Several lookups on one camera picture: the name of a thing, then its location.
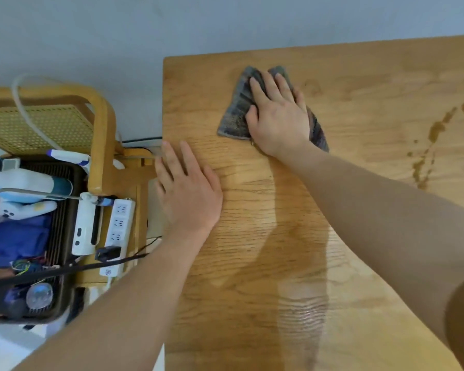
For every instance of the person's right hand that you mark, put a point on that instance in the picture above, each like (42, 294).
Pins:
(280, 119)

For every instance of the person's left hand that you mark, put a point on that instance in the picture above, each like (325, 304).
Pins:
(191, 197)

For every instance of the grey striped cleaning cloth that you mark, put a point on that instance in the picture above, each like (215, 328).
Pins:
(236, 112)

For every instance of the person's right forearm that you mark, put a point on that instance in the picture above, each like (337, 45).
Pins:
(390, 235)

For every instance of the person's left forearm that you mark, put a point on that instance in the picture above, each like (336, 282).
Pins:
(120, 312)

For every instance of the white power strip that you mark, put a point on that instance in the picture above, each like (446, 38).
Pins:
(120, 224)

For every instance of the small blue bottle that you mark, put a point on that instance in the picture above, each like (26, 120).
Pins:
(106, 201)

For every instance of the wooden rattan chair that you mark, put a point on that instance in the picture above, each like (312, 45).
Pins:
(104, 150)

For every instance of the black charger plug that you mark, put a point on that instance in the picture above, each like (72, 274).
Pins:
(108, 253)

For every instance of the white water pump dispenser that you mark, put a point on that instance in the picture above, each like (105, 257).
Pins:
(84, 227)

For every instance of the small white spray bottle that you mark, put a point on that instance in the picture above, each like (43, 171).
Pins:
(73, 157)

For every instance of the dark brown tray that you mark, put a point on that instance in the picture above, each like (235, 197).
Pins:
(62, 227)

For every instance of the wooden table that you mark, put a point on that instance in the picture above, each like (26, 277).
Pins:
(371, 227)

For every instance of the large white spray bottle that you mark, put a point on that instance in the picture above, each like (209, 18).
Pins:
(27, 179)

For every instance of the white plush toy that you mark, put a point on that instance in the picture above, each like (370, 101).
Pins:
(23, 209)

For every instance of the blue cloth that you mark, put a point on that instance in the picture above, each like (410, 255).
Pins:
(19, 239)

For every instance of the clear round case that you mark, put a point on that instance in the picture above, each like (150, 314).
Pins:
(39, 296)

